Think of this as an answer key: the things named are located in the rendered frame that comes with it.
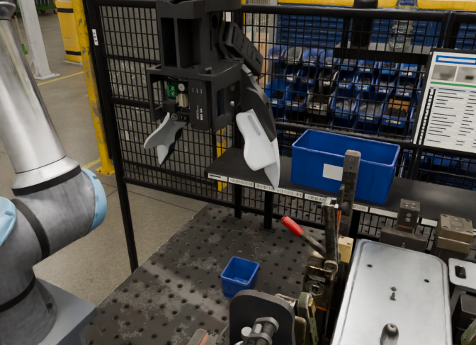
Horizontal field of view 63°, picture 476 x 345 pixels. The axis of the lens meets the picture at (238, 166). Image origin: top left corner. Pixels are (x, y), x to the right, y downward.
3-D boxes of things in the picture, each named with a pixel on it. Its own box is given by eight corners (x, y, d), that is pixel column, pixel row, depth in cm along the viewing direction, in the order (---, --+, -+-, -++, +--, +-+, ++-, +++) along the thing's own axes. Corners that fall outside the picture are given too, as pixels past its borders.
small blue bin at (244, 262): (247, 306, 124) (248, 285, 120) (219, 297, 127) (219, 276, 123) (259, 283, 133) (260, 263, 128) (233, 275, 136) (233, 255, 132)
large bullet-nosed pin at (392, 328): (394, 357, 76) (401, 334, 73) (377, 351, 77) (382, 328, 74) (395, 344, 78) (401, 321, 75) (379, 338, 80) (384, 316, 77)
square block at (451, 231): (440, 334, 114) (475, 236, 98) (411, 326, 117) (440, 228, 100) (440, 314, 121) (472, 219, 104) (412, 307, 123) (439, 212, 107)
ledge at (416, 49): (455, 76, 113) (472, 10, 105) (331, 64, 125) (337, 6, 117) (452, 65, 125) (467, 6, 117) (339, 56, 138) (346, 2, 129)
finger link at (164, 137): (120, 163, 45) (153, 107, 40) (150, 144, 50) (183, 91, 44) (140, 181, 45) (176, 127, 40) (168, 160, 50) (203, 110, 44)
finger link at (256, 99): (248, 154, 42) (204, 86, 41) (253, 148, 44) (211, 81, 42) (282, 136, 40) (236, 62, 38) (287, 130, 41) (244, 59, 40)
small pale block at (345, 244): (334, 349, 110) (351, 246, 93) (321, 345, 111) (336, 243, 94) (336, 339, 113) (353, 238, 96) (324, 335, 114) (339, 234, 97)
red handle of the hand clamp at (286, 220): (336, 266, 87) (282, 219, 88) (330, 270, 88) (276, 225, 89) (340, 253, 90) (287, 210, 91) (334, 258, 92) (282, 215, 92)
